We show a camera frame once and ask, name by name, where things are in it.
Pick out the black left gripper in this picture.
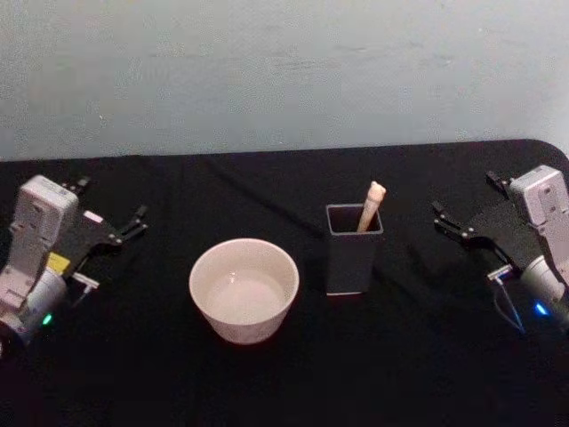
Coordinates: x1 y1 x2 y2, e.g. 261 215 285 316
44 176 149 281

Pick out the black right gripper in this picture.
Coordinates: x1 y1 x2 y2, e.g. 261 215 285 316
431 170 541 271

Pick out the light wooden stick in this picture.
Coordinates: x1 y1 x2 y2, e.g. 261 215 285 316
356 181 387 233

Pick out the black square holder cup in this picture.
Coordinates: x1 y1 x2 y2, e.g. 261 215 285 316
325 203 386 297

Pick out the white round bowl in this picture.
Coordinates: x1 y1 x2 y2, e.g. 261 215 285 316
188 238 301 346

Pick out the black table cloth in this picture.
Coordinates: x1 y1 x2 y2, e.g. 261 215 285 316
0 138 569 427

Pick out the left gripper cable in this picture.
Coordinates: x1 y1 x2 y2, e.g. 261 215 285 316
66 271 100 309

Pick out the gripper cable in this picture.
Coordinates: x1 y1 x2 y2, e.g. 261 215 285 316
486 264 528 335
66 271 100 309

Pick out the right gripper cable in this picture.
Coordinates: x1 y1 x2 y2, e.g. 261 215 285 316
486 264 528 335

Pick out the pale wall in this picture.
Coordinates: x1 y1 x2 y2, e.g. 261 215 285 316
0 0 569 162

